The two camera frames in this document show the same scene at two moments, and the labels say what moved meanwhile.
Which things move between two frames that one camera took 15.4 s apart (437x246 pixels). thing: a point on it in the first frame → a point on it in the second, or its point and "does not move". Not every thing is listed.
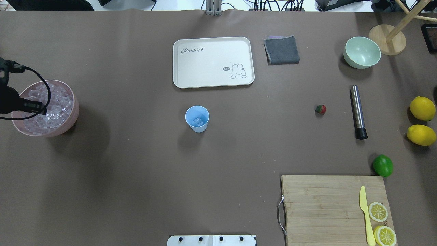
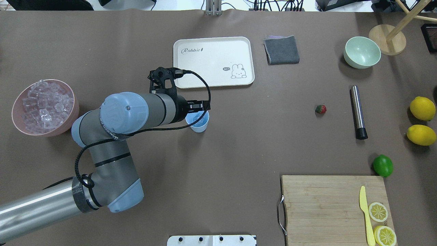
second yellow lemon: (421, 135) does not move
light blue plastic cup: (197, 117) does not move
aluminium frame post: (213, 8) does not move
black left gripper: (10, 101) → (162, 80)
